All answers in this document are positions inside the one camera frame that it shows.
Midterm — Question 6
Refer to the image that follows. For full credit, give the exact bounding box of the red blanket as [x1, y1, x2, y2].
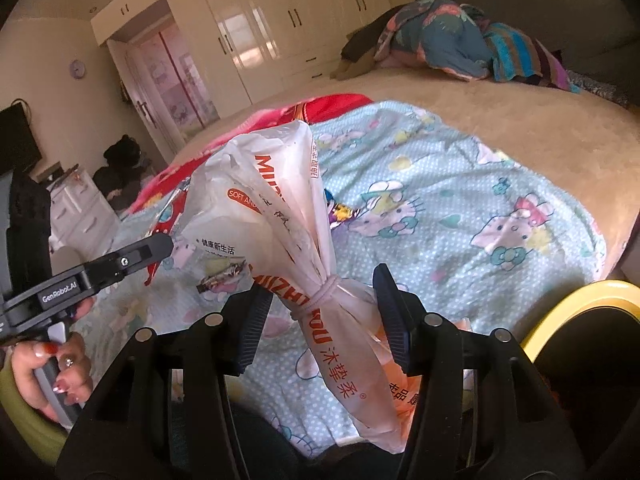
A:
[127, 92, 373, 216]

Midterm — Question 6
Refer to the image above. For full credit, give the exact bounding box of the light blue cartoon blanket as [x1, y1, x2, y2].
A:
[70, 100, 608, 461]

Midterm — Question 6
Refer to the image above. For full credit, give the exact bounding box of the beige bed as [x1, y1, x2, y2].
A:
[170, 67, 640, 281]

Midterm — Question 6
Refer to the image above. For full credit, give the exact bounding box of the white chest of drawers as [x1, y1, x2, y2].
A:
[47, 165, 123, 256]

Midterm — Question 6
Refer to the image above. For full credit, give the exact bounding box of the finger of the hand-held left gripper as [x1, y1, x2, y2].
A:
[82, 232, 175, 289]

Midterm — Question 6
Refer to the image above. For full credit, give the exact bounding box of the dark patterned cloth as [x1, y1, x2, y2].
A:
[565, 70, 633, 108]

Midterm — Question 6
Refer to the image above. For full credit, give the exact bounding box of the person's left hand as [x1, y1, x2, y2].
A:
[7, 297, 96, 423]

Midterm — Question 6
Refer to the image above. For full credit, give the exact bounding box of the brown garment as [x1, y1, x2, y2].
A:
[330, 22, 396, 81]

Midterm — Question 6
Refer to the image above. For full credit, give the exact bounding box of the pink sliding door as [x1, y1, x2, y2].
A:
[132, 25, 221, 133]

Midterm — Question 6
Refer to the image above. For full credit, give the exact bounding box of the yellow trash bin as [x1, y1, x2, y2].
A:
[520, 280, 640, 480]

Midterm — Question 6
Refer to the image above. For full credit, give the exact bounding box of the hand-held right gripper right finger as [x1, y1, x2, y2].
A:
[372, 263, 588, 480]

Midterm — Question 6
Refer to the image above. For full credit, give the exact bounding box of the person's left forearm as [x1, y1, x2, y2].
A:
[0, 357, 68, 466]

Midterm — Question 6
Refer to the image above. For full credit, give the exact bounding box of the black television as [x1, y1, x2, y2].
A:
[0, 102, 43, 178]

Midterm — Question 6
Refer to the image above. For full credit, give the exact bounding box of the red snack packet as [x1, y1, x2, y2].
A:
[145, 180, 193, 286]

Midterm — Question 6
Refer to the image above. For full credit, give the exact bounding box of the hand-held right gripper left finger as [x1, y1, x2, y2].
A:
[55, 285, 275, 480]

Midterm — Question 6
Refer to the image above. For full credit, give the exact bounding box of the dark foil wrapper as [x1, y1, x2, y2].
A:
[197, 262, 251, 293]

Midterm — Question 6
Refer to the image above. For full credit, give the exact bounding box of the striped towel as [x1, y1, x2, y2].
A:
[482, 22, 583, 93]

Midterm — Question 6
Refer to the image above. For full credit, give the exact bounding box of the white printed plastic bag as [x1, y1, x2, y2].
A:
[180, 120, 426, 456]

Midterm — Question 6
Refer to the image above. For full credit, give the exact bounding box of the cream wardrobe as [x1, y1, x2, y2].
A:
[90, 0, 393, 106]

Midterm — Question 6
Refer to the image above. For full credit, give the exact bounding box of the white door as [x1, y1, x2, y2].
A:
[107, 40, 168, 161]

